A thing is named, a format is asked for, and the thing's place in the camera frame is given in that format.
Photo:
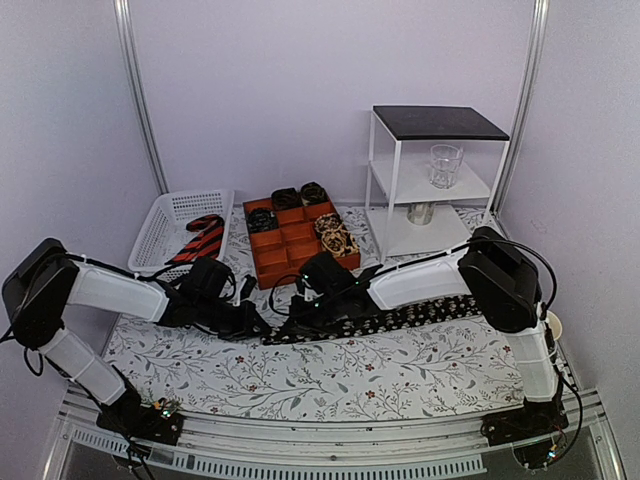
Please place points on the white shelf black top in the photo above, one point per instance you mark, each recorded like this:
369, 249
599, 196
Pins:
400, 140

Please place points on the metal frame post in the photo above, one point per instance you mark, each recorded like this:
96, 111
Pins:
531, 69
125, 30

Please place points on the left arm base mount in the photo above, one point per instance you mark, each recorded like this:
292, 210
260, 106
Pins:
158, 422

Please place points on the floral table mat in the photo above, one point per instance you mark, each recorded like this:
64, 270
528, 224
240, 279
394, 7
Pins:
441, 369

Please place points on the rolled beige patterned tie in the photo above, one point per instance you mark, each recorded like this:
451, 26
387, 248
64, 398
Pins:
340, 243

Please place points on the cream ceramic mug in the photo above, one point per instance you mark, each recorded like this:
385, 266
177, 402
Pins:
555, 325

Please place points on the rolled dark olive tie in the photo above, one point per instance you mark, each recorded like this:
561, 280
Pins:
312, 193

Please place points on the clear drinking glass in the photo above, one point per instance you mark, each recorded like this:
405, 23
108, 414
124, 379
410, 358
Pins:
445, 163

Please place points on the front metal rail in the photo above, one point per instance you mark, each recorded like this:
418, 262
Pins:
221, 447

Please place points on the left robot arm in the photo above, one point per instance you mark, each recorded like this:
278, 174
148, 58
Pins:
50, 279

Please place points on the rolled dark brown tie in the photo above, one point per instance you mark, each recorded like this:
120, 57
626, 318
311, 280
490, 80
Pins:
285, 199

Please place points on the left metal frame post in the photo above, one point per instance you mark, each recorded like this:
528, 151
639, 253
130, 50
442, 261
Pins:
125, 30

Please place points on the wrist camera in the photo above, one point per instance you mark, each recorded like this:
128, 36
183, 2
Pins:
302, 290
244, 289

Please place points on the red wooden compartment tray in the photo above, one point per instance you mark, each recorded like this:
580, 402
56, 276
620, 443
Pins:
278, 254

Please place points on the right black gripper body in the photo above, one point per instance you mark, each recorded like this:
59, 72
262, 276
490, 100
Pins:
320, 316

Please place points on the white plastic basket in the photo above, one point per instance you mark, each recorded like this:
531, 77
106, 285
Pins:
163, 233

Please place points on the rolled black beige tie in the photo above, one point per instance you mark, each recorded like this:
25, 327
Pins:
328, 222

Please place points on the black white floral tie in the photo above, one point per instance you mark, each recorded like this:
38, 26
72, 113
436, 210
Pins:
439, 310

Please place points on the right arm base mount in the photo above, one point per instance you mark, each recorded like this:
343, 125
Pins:
532, 420

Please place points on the right metal frame post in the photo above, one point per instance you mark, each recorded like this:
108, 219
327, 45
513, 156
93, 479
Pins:
531, 69

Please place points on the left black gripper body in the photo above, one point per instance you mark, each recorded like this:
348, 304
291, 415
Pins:
232, 326

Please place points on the metal cup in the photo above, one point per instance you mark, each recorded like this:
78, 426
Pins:
420, 214

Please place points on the red black striped tie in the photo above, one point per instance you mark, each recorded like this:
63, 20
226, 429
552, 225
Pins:
209, 231

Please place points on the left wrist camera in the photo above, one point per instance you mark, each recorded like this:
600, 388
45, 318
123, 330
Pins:
244, 289

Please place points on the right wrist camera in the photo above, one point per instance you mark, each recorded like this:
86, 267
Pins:
302, 290

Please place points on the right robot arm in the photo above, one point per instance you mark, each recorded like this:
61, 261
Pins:
486, 275

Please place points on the rolled black patterned tie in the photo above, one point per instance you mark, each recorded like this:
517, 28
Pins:
261, 220

